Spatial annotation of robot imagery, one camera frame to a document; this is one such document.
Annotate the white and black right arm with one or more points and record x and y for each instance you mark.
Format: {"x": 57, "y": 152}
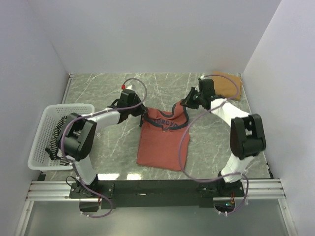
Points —
{"x": 247, "y": 137}

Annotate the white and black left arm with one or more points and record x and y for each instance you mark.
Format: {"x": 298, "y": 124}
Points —
{"x": 77, "y": 135}

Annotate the tan tank top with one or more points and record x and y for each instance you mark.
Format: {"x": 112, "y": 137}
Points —
{"x": 226, "y": 88}

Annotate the white plastic laundry basket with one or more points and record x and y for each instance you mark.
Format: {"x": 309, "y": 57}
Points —
{"x": 38, "y": 158}

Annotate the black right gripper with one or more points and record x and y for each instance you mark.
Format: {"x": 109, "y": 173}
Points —
{"x": 187, "y": 102}

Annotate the aluminium rail frame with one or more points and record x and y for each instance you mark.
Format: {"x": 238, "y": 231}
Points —
{"x": 60, "y": 191}

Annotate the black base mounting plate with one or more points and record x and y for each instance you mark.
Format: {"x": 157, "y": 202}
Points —
{"x": 157, "y": 193}

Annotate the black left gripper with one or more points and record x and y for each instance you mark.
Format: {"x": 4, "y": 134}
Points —
{"x": 142, "y": 109}

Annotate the red printed tank top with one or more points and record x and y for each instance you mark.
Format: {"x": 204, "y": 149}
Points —
{"x": 162, "y": 144}

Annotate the black white striped tank top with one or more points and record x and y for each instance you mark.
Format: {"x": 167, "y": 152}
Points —
{"x": 53, "y": 149}

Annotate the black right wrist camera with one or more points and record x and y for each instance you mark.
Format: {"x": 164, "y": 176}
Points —
{"x": 206, "y": 87}

